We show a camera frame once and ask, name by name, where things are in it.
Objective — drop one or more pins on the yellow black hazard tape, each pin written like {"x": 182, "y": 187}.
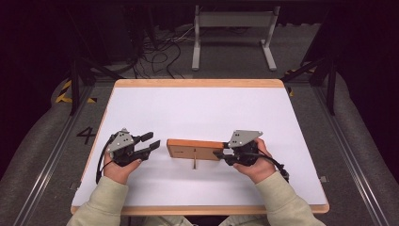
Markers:
{"x": 64, "y": 94}

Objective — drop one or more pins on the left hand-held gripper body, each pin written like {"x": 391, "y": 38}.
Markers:
{"x": 123, "y": 150}

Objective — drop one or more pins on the person's right hand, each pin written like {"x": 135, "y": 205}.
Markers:
{"x": 258, "y": 171}

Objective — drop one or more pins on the white metal stand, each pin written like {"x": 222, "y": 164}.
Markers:
{"x": 233, "y": 19}

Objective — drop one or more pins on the black metal stand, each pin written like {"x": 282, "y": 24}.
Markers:
{"x": 331, "y": 84}
{"x": 74, "y": 81}

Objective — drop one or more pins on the orange wooden board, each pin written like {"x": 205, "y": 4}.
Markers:
{"x": 194, "y": 149}

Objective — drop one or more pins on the grey table bracket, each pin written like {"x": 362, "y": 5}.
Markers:
{"x": 323, "y": 179}
{"x": 74, "y": 185}

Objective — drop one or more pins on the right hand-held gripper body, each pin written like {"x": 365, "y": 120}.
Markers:
{"x": 243, "y": 150}

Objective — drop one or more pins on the person's left hand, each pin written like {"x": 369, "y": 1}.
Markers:
{"x": 119, "y": 172}

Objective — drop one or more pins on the person's legs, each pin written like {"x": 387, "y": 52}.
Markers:
{"x": 169, "y": 221}

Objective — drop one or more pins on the aluminium floor rail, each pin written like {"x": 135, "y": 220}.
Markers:
{"x": 53, "y": 157}
{"x": 348, "y": 157}

